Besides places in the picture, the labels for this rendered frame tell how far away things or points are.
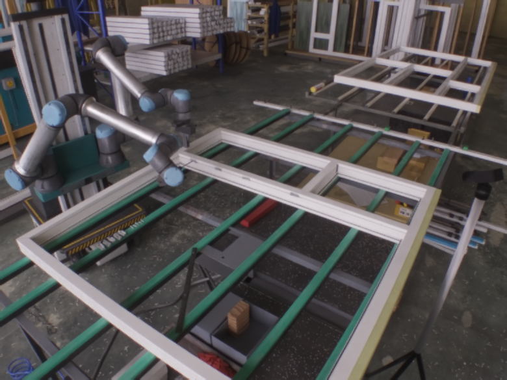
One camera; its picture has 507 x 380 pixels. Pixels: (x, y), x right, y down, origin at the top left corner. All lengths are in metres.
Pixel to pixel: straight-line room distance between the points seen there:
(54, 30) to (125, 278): 1.73
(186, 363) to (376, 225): 1.05
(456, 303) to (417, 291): 0.28
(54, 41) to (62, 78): 0.24
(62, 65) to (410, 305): 2.80
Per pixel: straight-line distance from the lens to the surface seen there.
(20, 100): 5.62
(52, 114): 2.02
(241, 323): 1.62
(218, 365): 1.53
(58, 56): 2.70
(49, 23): 2.67
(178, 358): 1.22
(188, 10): 6.63
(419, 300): 2.81
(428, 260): 3.15
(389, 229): 1.78
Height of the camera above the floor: 1.94
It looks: 32 degrees down
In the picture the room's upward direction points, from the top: straight up
